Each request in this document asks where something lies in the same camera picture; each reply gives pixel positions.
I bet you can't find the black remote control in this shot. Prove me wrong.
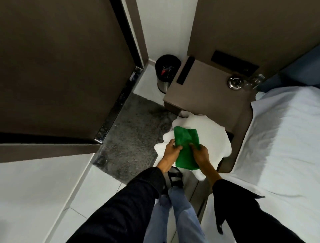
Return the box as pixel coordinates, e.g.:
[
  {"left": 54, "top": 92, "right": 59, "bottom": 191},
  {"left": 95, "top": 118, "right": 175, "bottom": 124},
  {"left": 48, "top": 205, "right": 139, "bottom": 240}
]
[{"left": 176, "top": 56, "right": 195, "bottom": 85}]

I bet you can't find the black wall socket panel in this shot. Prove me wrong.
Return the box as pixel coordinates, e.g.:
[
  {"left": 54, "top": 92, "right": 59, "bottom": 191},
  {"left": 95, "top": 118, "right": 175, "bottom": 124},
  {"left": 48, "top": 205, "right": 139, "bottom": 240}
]
[{"left": 211, "top": 50, "right": 260, "bottom": 77}]

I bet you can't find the person's right hand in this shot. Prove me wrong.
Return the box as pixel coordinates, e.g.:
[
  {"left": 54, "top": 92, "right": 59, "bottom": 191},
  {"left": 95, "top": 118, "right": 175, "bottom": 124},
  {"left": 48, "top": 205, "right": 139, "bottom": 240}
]
[{"left": 188, "top": 143, "right": 212, "bottom": 176}]

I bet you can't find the clear drinking glass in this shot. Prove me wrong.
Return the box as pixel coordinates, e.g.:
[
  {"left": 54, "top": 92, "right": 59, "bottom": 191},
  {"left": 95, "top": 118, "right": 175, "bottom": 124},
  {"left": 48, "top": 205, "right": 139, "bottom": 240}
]
[
  {"left": 252, "top": 74, "right": 265, "bottom": 87},
  {"left": 243, "top": 80, "right": 256, "bottom": 92}
]

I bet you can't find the person's right forearm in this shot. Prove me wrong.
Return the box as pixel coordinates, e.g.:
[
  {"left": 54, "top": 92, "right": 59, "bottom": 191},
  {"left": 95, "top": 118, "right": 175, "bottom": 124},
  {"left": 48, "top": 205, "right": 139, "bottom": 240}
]
[{"left": 200, "top": 167, "right": 307, "bottom": 243}]

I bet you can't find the brown bedside table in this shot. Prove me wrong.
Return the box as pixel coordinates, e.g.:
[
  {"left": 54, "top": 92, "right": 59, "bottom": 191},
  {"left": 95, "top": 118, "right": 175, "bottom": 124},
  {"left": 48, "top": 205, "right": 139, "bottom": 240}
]
[{"left": 163, "top": 56, "right": 259, "bottom": 174}]

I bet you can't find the grey-blue padded headboard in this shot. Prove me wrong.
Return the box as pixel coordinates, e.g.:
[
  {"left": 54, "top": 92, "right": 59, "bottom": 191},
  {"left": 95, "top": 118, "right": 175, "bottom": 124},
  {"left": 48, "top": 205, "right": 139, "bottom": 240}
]
[{"left": 257, "top": 52, "right": 320, "bottom": 93}]

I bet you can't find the brown headboard wall panel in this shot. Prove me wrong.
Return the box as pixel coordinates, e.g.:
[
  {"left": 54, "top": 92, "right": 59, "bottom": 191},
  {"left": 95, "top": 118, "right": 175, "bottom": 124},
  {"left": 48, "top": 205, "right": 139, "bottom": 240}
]
[{"left": 187, "top": 0, "right": 320, "bottom": 83}]

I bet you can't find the person's left forearm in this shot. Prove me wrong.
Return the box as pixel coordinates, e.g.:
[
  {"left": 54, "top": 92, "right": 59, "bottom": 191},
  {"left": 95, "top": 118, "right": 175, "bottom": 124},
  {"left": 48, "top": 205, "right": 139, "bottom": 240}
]
[{"left": 66, "top": 160, "right": 176, "bottom": 243}]

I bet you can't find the round metal ashtray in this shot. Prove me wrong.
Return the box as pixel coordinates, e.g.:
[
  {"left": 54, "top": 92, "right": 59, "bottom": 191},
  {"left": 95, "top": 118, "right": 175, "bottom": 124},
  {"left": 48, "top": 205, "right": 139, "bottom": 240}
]
[{"left": 227, "top": 75, "right": 247, "bottom": 90}]

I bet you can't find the grey shaggy floor mat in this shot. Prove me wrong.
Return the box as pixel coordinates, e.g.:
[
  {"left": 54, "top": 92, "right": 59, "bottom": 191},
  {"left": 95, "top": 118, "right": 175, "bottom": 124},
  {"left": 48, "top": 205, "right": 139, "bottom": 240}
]
[{"left": 93, "top": 93, "right": 178, "bottom": 184}]

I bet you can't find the green cleaning cloth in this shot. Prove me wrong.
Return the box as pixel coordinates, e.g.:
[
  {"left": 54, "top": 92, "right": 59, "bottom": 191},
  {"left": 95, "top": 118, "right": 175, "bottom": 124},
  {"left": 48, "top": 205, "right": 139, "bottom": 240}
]
[{"left": 173, "top": 126, "right": 201, "bottom": 171}]

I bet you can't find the bed with white sheet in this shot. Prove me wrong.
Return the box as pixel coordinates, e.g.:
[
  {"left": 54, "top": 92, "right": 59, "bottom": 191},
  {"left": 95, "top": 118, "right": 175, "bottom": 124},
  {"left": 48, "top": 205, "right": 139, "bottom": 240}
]
[{"left": 200, "top": 86, "right": 320, "bottom": 243}]

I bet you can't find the white towel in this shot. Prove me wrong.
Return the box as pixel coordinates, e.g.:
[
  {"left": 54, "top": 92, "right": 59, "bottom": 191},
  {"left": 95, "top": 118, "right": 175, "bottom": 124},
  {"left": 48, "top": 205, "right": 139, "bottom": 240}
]
[{"left": 154, "top": 110, "right": 232, "bottom": 181}]

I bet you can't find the person's left leg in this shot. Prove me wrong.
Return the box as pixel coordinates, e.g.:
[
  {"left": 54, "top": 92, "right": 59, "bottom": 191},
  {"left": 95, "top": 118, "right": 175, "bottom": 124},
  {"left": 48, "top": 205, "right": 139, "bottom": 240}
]
[{"left": 143, "top": 193, "right": 173, "bottom": 243}]

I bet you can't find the person's left hand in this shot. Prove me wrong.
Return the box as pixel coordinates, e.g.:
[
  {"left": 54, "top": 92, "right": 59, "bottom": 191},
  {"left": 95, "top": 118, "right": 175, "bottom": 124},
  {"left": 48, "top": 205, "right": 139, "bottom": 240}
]
[{"left": 159, "top": 139, "right": 184, "bottom": 174}]

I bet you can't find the person's right leg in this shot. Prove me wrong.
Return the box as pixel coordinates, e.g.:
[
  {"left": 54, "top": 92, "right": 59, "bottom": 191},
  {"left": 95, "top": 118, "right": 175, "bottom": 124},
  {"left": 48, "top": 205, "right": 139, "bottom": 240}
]
[{"left": 168, "top": 186, "right": 208, "bottom": 243}]

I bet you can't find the person's leg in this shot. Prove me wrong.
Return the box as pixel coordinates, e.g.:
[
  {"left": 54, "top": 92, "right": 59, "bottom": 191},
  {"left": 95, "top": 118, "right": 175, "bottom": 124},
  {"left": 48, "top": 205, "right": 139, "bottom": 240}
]
[
  {"left": 168, "top": 186, "right": 208, "bottom": 243},
  {"left": 143, "top": 193, "right": 173, "bottom": 243}
]

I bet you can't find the black and steel waste bin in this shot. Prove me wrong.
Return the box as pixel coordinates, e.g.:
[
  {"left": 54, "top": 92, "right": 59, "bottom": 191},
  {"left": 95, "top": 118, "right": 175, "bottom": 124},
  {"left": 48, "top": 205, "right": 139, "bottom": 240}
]
[{"left": 155, "top": 55, "right": 182, "bottom": 94}]

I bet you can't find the black sandal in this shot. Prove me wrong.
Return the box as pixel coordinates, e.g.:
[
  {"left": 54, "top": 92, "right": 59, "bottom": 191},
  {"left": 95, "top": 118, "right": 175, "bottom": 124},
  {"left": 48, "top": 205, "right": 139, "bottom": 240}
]
[{"left": 162, "top": 167, "right": 184, "bottom": 196}]

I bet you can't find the brown door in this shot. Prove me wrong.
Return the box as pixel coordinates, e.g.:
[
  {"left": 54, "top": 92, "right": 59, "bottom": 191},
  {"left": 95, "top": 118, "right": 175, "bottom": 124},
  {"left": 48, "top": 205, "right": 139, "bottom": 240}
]
[{"left": 0, "top": 0, "right": 144, "bottom": 163}]

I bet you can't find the metal door threshold strip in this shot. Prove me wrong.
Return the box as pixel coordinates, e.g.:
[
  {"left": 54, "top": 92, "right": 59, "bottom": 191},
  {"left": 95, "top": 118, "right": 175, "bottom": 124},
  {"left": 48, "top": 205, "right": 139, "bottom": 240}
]
[{"left": 94, "top": 66, "right": 144, "bottom": 144}]

